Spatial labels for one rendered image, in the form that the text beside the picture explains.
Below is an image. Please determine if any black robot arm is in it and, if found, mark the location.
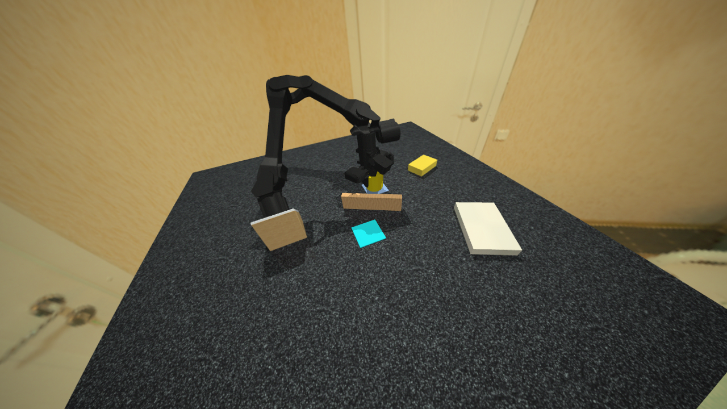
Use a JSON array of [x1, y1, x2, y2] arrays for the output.
[[251, 75, 400, 219]]

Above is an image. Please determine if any yellow cup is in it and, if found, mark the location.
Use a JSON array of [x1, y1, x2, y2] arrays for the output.
[[367, 172, 383, 192]]

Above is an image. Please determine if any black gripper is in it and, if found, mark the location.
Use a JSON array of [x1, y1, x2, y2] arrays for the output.
[[344, 146, 388, 187]]

